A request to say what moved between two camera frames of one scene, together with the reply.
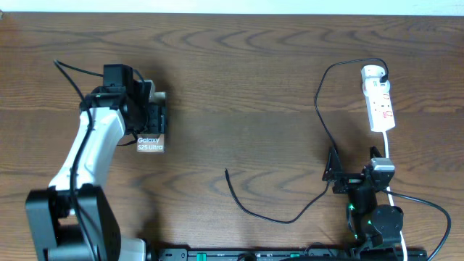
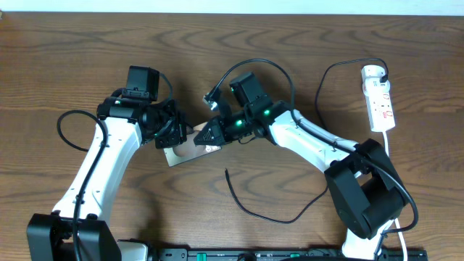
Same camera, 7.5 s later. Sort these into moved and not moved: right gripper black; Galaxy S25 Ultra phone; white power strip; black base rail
Moved: right gripper black; Galaxy S25 Ultra phone
Not moved: white power strip; black base rail
